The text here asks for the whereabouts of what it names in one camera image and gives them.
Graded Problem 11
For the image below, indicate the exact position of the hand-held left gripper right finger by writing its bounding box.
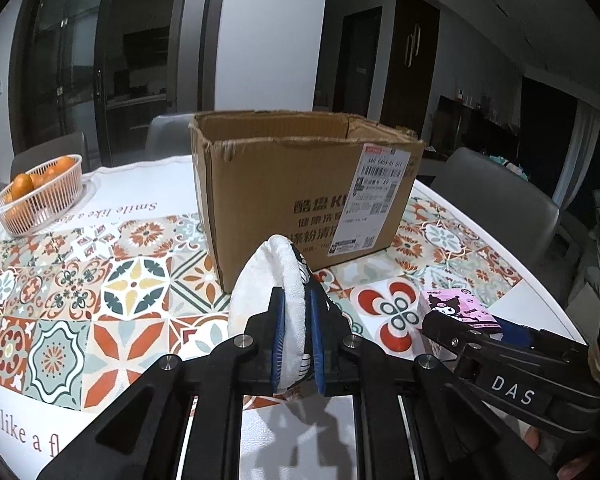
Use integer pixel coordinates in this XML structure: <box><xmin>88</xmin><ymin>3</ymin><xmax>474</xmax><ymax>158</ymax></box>
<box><xmin>307</xmin><ymin>285</ymin><xmax>556</xmax><ymax>480</ymax></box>

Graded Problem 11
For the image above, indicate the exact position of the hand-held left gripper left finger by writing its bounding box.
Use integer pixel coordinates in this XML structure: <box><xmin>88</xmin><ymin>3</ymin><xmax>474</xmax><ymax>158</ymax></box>
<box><xmin>36</xmin><ymin>287</ymin><xmax>291</xmax><ymax>480</ymax></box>

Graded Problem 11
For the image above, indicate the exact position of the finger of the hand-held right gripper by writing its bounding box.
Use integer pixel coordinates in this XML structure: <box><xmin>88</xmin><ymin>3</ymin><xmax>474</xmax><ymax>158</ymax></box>
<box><xmin>420</xmin><ymin>312</ymin><xmax>506</xmax><ymax>362</ymax></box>
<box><xmin>495</xmin><ymin>316</ymin><xmax>589</xmax><ymax>357</ymax></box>

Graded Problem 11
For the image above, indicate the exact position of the pink cartoon tissue packet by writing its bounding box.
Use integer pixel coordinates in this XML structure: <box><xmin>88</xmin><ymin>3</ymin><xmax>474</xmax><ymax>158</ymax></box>
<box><xmin>419</xmin><ymin>287</ymin><xmax>504</xmax><ymax>362</ymax></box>

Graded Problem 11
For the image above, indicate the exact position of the black patterned cloth face mask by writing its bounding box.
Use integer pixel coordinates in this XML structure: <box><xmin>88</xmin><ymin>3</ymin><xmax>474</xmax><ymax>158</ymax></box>
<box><xmin>228</xmin><ymin>234</ymin><xmax>315</xmax><ymax>397</ymax></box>

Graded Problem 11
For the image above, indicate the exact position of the brown cardboard box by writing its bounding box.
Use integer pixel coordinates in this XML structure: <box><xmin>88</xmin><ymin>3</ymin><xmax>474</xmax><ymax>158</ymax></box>
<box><xmin>188</xmin><ymin>110</ymin><xmax>427</xmax><ymax>293</ymax></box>

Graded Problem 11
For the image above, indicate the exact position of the person's right hand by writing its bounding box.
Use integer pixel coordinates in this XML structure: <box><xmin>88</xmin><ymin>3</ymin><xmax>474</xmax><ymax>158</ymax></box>
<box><xmin>555</xmin><ymin>454</ymin><xmax>600</xmax><ymax>480</ymax></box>

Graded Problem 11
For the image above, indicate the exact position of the grey dining chair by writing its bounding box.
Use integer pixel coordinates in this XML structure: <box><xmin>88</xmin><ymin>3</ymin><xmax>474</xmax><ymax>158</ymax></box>
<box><xmin>145</xmin><ymin>112</ymin><xmax>202</xmax><ymax>163</ymax></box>
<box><xmin>11</xmin><ymin>132</ymin><xmax>90</xmax><ymax>182</ymax></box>
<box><xmin>429</xmin><ymin>147</ymin><xmax>561</xmax><ymax>282</ymax></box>

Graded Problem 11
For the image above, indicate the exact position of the patterned tile print tablecloth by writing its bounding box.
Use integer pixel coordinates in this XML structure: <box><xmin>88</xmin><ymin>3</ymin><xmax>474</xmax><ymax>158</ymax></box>
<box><xmin>0</xmin><ymin>152</ymin><xmax>589</xmax><ymax>480</ymax></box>

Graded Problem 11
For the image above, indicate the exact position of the black television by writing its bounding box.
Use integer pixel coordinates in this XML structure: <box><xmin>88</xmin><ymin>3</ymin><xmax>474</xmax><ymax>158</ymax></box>
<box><xmin>436</xmin><ymin>94</ymin><xmax>475</xmax><ymax>150</ymax></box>

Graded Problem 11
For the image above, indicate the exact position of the white plastic basket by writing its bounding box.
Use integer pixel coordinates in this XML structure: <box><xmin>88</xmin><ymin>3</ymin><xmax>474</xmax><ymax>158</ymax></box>
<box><xmin>0</xmin><ymin>154</ymin><xmax>84</xmax><ymax>238</ymax></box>

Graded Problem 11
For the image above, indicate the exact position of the tall dark wooden cabinet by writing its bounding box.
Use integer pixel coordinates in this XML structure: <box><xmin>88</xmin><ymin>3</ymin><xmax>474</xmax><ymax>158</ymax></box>
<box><xmin>380</xmin><ymin>0</ymin><xmax>441</xmax><ymax>142</ymax></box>

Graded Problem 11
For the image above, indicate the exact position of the dark interior door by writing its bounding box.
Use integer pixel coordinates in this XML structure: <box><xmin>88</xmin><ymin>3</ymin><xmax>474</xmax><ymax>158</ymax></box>
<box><xmin>337</xmin><ymin>6</ymin><xmax>384</xmax><ymax>117</ymax></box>

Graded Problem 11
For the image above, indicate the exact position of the pile of oranges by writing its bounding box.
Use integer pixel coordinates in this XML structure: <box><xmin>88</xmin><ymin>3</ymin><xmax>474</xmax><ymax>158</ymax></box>
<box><xmin>2</xmin><ymin>156</ymin><xmax>77</xmax><ymax>231</ymax></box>

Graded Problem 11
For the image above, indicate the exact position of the dark framed sliding glass door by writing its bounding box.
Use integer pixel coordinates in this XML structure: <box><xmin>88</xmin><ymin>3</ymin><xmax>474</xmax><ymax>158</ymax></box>
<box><xmin>12</xmin><ymin>0</ymin><xmax>231</xmax><ymax>171</ymax></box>

